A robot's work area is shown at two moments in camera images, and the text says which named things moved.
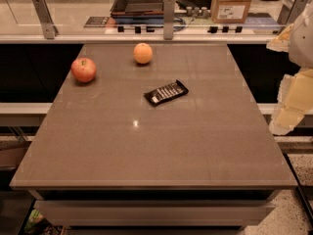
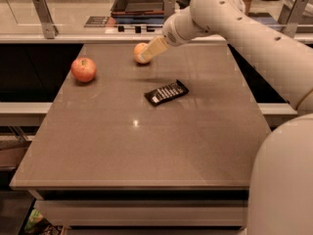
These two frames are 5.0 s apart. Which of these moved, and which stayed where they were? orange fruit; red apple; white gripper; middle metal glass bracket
Moved: white gripper
Stayed: middle metal glass bracket; orange fruit; red apple
